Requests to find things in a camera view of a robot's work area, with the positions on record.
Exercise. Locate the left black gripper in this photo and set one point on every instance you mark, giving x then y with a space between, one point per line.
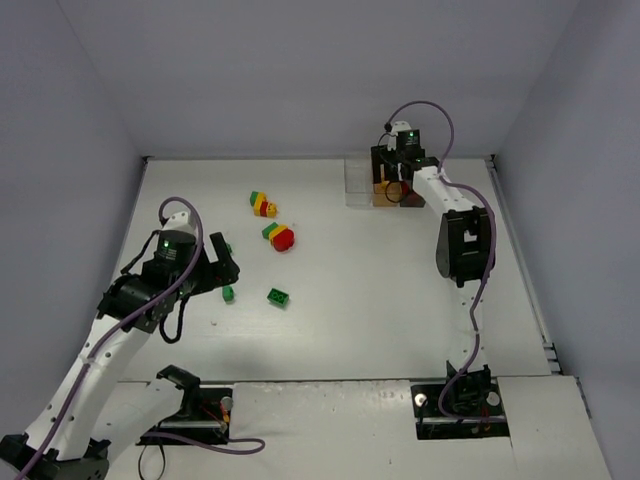
220 265

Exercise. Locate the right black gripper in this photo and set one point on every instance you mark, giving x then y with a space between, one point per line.
382 163

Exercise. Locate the green yellow red rounded stack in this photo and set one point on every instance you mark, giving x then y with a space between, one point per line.
280 236

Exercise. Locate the clear plastic container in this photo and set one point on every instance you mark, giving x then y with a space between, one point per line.
358 182

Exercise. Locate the amber plastic container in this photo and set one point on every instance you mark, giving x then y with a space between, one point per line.
387 188

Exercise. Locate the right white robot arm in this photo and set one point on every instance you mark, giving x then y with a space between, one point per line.
465 255

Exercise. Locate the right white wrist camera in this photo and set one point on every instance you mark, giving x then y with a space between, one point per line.
394 128

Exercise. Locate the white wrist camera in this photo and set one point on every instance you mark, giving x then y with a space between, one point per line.
180 222
394 128

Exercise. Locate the dark grey plastic container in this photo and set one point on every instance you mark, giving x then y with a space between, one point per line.
413 200

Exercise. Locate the green two-stud lego brick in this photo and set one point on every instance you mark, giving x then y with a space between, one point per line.
278 298

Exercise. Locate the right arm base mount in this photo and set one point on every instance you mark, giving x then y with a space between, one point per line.
471 408

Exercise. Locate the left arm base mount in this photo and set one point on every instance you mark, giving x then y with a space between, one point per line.
204 414

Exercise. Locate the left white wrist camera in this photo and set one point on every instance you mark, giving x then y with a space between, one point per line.
180 222

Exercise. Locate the green yellow red lego stack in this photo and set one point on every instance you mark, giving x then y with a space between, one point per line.
261 206

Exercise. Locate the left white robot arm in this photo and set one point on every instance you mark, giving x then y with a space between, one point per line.
67 441

